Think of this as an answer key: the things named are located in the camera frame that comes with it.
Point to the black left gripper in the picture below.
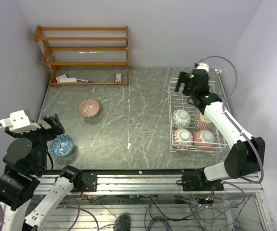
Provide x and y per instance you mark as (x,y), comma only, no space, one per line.
(52,120)

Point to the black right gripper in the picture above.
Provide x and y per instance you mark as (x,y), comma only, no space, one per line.
(182,79)

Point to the blue swirl pattern bowl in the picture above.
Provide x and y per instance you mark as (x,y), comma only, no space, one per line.
(61,146)

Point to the red drop pattern bowl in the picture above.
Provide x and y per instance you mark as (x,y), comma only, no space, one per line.
(89,108)

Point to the black leaf pattern bowl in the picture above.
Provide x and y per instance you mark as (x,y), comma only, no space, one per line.
(181,119)

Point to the brown flower grid bowl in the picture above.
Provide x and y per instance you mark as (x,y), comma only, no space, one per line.
(202,122)

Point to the white bowl red diamond outside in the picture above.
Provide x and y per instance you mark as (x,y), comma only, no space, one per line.
(182,139)

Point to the red diamond pattern bowl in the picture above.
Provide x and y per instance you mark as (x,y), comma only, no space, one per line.
(204,138)

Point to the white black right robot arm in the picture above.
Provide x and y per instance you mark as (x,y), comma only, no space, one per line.
(246,153)

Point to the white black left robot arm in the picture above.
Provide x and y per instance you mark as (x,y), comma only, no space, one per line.
(25,163)

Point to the wooden shelf rack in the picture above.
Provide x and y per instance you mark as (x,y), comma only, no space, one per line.
(85,47)

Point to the white eraser block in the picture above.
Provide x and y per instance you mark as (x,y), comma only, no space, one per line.
(68,80)

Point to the pink white marker pen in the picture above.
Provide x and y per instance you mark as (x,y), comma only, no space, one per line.
(85,81)

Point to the red white small box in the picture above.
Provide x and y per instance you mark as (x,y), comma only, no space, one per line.
(118,78)

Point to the green white marker pen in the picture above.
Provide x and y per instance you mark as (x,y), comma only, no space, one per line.
(90,52)

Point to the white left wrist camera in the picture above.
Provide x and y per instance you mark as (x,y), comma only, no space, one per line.
(19,122)

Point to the white wire dish rack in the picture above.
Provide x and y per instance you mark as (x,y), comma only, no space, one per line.
(178,101)

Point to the aluminium rail base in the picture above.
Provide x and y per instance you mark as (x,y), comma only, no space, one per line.
(161,184)

